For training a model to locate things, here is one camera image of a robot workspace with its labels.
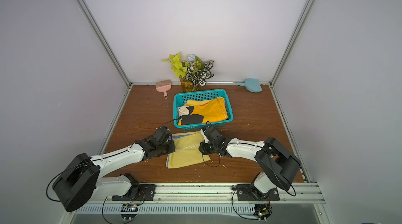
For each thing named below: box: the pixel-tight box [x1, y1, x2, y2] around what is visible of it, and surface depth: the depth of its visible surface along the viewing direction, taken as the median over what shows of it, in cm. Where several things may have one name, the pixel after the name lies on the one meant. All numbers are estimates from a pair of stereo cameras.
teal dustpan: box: [236, 78, 263, 93], surface depth 122 cm
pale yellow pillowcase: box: [165, 131, 211, 170], surface depth 85 cm
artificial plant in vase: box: [161, 52, 215, 93], surface depth 97 cm
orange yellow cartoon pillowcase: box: [177, 96, 229, 126], surface depth 97 cm
